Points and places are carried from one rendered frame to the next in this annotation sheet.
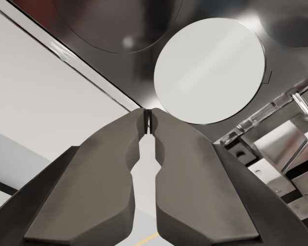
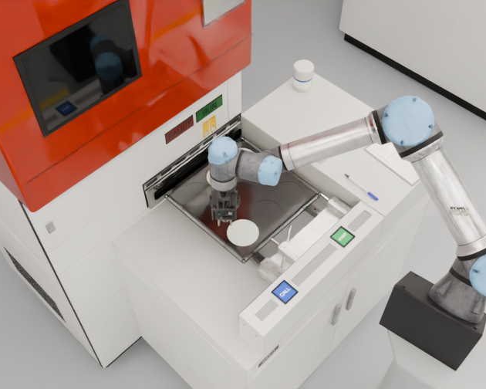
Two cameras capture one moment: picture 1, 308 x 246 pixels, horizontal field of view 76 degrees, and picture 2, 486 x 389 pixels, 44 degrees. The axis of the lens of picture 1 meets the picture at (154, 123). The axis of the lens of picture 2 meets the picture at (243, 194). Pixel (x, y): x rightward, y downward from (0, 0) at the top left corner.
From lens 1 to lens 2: 1.81 m
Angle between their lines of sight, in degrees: 70
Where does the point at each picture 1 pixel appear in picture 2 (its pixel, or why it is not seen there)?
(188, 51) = (236, 225)
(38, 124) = (169, 272)
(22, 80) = (172, 253)
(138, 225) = not seen: outside the picture
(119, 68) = (217, 229)
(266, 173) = (270, 263)
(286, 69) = (264, 230)
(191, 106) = (238, 240)
